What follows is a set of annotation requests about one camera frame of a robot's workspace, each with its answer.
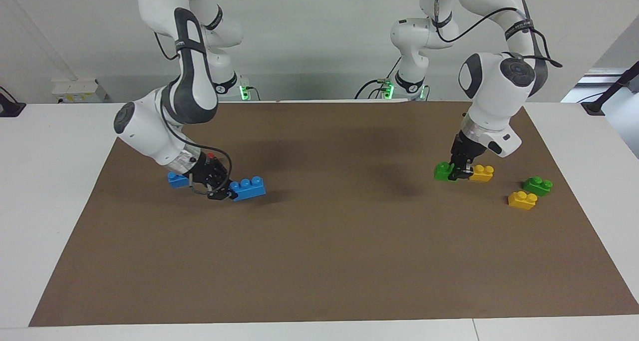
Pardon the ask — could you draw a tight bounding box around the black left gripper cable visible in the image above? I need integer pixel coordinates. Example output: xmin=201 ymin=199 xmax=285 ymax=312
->
xmin=433 ymin=0 xmax=563 ymax=68

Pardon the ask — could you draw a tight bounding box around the yellow two-stud toy block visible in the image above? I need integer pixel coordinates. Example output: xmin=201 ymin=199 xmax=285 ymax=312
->
xmin=508 ymin=191 xmax=538 ymax=211
xmin=469 ymin=165 xmax=495 ymax=183

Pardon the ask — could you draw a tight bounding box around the white power strip box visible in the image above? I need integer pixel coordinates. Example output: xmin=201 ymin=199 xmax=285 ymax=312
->
xmin=52 ymin=79 xmax=108 ymax=103

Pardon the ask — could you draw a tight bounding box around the black table clamp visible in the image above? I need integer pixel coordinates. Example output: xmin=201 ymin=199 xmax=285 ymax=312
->
xmin=0 ymin=86 xmax=26 ymax=118

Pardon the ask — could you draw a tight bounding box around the green two-stud toy block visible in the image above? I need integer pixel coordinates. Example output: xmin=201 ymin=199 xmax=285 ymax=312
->
xmin=523 ymin=176 xmax=554 ymax=197
xmin=434 ymin=162 xmax=456 ymax=182

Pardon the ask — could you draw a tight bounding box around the black angled camera stand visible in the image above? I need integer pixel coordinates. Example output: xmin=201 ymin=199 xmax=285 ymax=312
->
xmin=582 ymin=60 xmax=639 ymax=116

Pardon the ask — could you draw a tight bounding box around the brown paper table mat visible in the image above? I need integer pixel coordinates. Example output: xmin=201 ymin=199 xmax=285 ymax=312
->
xmin=28 ymin=100 xmax=639 ymax=328

